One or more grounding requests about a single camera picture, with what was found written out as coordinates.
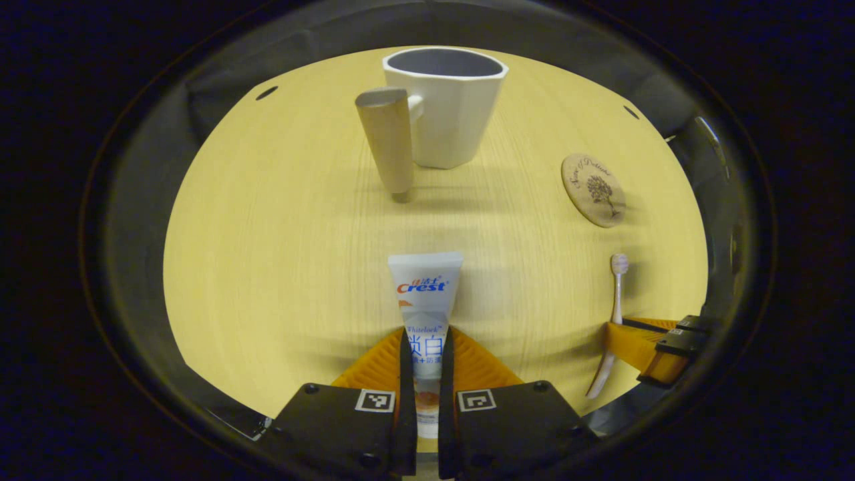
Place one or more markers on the white cup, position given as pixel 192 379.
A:
pixel 454 113

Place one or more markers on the pale pink toothbrush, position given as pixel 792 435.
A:
pixel 618 294

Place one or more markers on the light wooden desktop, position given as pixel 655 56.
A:
pixel 267 267

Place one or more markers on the round wooden coaster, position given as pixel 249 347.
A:
pixel 594 190

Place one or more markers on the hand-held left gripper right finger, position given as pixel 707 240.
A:
pixel 445 434

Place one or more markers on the white and blue toothpaste tube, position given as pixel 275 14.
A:
pixel 425 294

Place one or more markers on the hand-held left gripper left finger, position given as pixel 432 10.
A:
pixel 407 427

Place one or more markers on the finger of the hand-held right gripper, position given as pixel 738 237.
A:
pixel 695 324
pixel 641 344

